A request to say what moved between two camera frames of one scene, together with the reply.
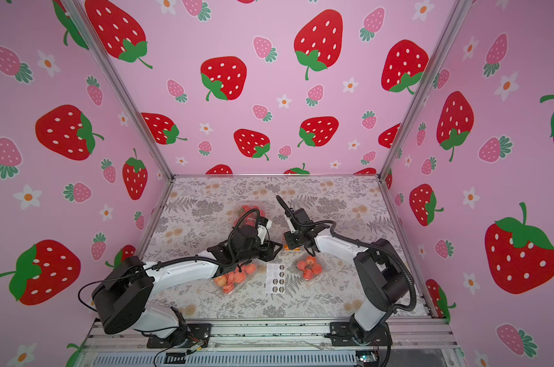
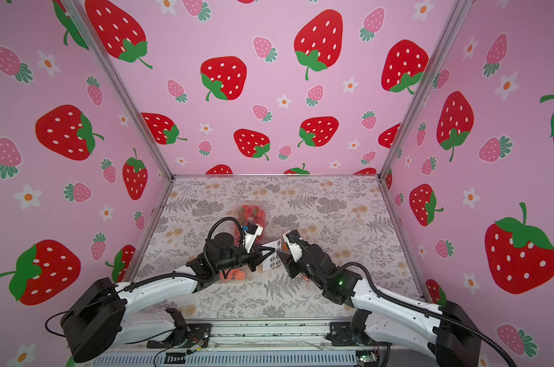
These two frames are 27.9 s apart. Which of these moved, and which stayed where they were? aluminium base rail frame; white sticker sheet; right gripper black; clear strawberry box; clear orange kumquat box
Moved: right gripper black; white sticker sheet
Stayed: aluminium base rail frame; clear orange kumquat box; clear strawberry box
